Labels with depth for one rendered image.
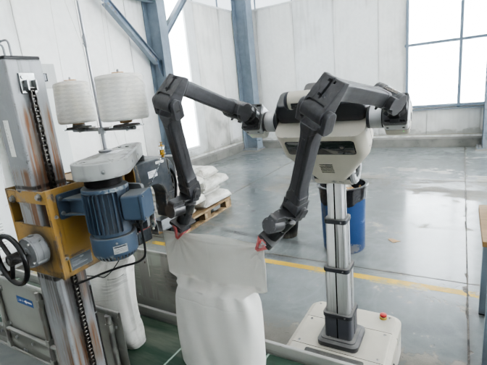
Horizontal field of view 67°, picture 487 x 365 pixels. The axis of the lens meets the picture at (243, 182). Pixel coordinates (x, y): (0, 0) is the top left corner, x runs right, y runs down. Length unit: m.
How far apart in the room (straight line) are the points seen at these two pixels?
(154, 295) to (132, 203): 1.24
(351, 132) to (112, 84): 0.89
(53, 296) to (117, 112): 0.70
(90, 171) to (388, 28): 8.50
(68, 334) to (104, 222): 0.49
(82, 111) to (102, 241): 0.51
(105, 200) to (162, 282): 1.13
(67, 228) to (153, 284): 1.07
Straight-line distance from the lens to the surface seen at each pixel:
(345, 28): 9.49
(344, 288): 1.98
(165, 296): 2.33
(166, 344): 2.09
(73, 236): 1.41
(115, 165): 1.21
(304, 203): 1.26
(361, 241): 3.73
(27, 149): 1.37
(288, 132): 1.60
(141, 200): 1.21
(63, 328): 1.58
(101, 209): 1.26
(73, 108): 1.51
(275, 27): 10.11
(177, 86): 1.27
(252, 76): 9.95
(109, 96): 1.31
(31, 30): 6.23
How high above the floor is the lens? 1.59
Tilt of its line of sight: 14 degrees down
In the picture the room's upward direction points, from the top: 6 degrees counter-clockwise
